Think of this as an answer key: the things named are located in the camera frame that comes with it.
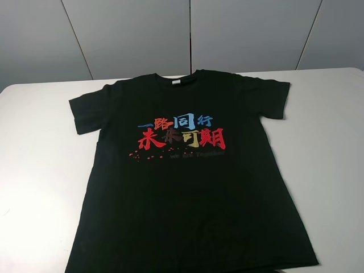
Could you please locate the black printed t-shirt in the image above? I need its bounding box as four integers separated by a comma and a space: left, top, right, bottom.
65, 71, 318, 272

